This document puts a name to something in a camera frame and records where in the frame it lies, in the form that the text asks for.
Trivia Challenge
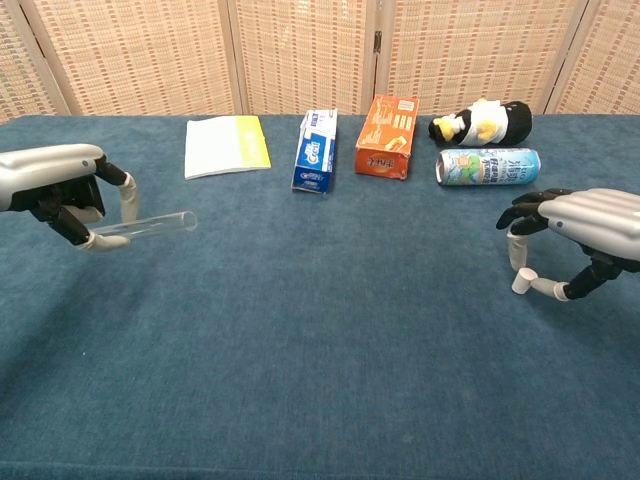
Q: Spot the black white penguin plush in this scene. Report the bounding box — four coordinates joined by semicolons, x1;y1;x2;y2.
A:
427;98;534;148

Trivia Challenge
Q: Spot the light blue drink can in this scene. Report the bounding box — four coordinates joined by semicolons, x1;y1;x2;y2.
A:
435;147;543;188

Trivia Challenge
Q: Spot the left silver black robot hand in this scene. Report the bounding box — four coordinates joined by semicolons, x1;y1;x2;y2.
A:
0;143;141;253

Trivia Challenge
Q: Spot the orange cardboard box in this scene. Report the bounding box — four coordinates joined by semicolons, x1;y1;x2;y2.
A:
354;94;420;180

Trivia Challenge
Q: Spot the small white cap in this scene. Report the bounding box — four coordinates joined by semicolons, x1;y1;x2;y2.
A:
511;267;537;295

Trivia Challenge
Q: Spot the blue velvet tablecloth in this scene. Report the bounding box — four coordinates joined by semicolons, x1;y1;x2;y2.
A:
0;113;640;480

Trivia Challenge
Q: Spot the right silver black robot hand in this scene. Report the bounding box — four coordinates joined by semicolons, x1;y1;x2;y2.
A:
495;187;640;303

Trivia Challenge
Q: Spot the white and yellow notepad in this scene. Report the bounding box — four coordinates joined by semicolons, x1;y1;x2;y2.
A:
184;115;273;181

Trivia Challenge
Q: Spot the clear glass test tube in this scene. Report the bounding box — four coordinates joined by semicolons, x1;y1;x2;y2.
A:
89;210;199;240

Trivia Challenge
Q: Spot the woven bamboo folding screen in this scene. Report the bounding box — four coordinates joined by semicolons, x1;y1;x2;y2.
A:
0;0;640;125

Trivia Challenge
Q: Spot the blue white toothpaste box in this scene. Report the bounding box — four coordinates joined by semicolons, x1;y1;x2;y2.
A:
291;108;339;195

